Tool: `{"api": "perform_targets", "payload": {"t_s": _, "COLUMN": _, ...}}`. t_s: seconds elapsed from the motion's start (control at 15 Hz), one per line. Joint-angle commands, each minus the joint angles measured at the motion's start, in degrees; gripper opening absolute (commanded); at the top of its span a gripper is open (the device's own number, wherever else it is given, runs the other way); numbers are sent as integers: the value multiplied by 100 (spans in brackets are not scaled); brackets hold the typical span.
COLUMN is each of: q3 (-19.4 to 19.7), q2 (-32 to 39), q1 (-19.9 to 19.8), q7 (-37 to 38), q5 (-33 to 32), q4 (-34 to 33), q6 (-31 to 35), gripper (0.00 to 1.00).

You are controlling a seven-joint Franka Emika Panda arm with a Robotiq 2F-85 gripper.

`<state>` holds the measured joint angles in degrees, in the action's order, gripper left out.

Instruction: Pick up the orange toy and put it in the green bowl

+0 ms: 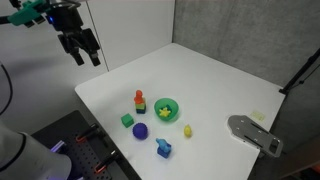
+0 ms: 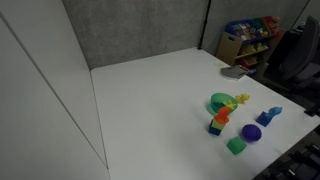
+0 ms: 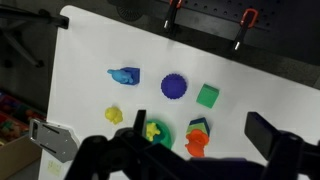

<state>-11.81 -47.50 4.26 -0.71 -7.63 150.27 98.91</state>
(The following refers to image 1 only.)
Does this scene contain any green translucent bowl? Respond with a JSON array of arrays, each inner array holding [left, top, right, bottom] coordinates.
[[153, 97, 180, 123]]

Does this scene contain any purple ridged ball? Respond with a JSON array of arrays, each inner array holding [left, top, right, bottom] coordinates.
[[132, 122, 149, 141]]

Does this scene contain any green cube block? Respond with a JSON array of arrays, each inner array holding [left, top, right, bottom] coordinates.
[[120, 113, 135, 129]]

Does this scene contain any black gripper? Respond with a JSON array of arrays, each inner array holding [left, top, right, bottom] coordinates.
[[49, 4, 102, 67]]

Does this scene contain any light blue animal toy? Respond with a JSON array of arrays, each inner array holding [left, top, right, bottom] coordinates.
[[155, 137, 172, 151]]

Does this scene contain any black cable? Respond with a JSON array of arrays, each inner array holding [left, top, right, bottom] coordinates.
[[0, 62, 14, 115]]

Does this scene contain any yellow animal toy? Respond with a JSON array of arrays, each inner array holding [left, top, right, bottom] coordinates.
[[183, 124, 193, 138]]

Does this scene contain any black clamp with orange handle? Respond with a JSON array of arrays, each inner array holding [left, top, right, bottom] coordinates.
[[75, 122, 101, 143], [93, 149, 122, 174]]

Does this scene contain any grey metal mounting plate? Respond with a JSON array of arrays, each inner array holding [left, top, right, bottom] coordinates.
[[227, 114, 284, 158]]

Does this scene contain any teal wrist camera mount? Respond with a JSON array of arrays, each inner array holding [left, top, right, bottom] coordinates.
[[6, 0, 46, 28]]

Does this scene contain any orange figure toy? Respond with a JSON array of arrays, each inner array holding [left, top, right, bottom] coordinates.
[[133, 89, 146, 105]]

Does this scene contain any yellow spiky star toy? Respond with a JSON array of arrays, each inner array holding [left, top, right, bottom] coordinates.
[[158, 106, 172, 119]]

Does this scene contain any black perforated base board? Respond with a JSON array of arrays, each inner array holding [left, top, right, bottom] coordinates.
[[30, 110, 143, 180]]

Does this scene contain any black tripod stand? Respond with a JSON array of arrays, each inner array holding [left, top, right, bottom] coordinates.
[[279, 47, 320, 95]]

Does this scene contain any blue square block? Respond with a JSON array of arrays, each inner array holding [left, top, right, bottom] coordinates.
[[156, 145, 173, 159]]

